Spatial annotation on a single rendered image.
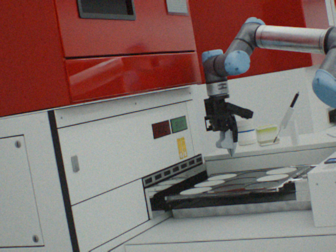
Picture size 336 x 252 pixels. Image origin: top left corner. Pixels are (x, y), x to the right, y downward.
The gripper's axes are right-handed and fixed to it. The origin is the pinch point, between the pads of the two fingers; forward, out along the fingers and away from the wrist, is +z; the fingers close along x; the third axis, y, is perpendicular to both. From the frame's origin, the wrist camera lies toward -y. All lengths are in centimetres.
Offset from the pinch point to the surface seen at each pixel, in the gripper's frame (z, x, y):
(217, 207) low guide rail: 12.7, 20.5, 20.3
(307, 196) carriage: 10.7, 45.7, 5.2
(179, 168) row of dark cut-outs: 1.5, -2.2, 20.1
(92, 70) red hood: -33, 31, 56
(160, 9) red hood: -51, 4, 20
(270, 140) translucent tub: -0.9, -3.1, -17.9
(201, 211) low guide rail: 13.5, 16.0, 23.7
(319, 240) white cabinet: 17, 67, 19
